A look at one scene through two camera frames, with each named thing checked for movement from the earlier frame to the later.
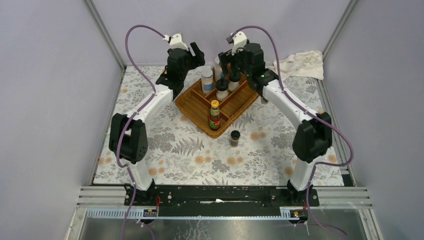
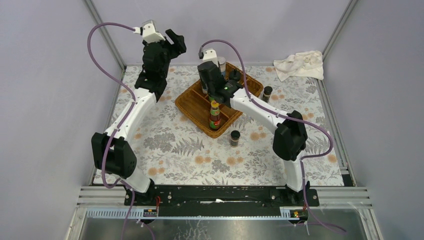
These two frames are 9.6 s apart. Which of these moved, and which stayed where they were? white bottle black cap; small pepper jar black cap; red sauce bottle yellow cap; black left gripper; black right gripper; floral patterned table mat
Moved: black left gripper; black right gripper
Stayed: red sauce bottle yellow cap; white bottle black cap; floral patterned table mat; small pepper jar black cap
